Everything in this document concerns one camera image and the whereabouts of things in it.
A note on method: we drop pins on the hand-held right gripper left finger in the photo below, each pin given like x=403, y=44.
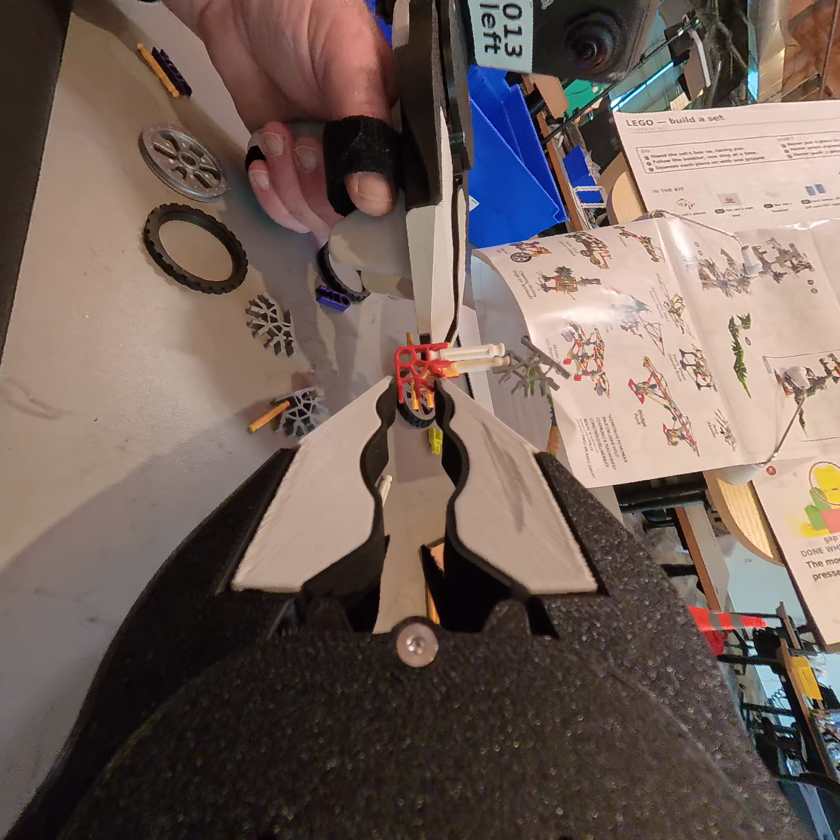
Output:
x=308, y=512

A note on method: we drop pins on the small black tyre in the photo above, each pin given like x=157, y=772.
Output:
x=326, y=272

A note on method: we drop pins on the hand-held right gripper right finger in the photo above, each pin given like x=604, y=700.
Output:
x=525, y=525

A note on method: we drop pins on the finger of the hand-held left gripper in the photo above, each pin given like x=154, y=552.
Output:
x=430, y=262
x=463, y=249

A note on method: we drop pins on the long yellow rod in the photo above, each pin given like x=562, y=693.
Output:
x=269, y=417

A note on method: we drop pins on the grey snowflake connector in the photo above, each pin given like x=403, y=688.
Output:
x=300, y=412

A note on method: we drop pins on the building instruction sheet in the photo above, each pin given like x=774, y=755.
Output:
x=656, y=394

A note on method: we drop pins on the person's left hand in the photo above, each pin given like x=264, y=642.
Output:
x=282, y=59

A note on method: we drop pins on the black perforated board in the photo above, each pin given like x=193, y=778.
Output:
x=33, y=164

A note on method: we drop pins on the grey wheel hub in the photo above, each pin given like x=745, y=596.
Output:
x=157, y=148

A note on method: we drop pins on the orange traffic cone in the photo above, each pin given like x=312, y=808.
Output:
x=715, y=620

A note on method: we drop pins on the white task instruction board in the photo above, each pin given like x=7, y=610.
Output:
x=722, y=164

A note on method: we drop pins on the short purple rod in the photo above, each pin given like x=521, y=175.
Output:
x=174, y=69

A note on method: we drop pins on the black rubber tyre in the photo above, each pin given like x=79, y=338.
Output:
x=152, y=239

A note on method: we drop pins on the dark purple connector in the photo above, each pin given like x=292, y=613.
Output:
x=331, y=300

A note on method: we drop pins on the small yellow clip connector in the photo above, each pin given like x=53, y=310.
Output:
x=435, y=441

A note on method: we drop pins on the blue plastic bin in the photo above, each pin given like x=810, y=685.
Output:
x=512, y=164

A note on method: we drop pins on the red connector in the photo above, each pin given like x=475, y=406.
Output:
x=399, y=377

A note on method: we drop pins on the white book stand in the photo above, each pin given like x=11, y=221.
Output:
x=738, y=474

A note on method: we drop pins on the dark snowflake connector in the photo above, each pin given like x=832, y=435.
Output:
x=270, y=325

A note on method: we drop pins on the white rod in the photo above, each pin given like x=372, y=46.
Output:
x=472, y=351

